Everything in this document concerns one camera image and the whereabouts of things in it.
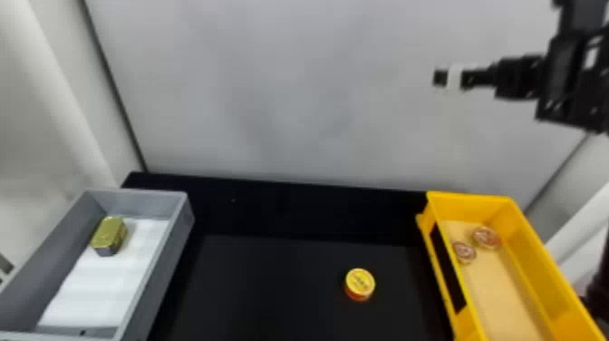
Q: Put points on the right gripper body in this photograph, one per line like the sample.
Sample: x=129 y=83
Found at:
x=518 y=77

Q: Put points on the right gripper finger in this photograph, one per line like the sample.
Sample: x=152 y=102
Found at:
x=476 y=77

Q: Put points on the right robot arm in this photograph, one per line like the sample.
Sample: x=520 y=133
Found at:
x=578 y=81

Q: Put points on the yellow can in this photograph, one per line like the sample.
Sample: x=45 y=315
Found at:
x=360 y=284
x=486 y=237
x=464 y=252

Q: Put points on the yellow rectangular box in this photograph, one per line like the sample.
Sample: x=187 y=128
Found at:
x=528 y=247

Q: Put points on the gold rectangular tin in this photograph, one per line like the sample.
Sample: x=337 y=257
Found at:
x=109 y=235

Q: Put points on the grey rectangular box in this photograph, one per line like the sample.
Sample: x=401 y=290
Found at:
x=47 y=257

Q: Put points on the white foam pad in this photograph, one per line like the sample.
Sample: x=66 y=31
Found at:
x=109 y=285

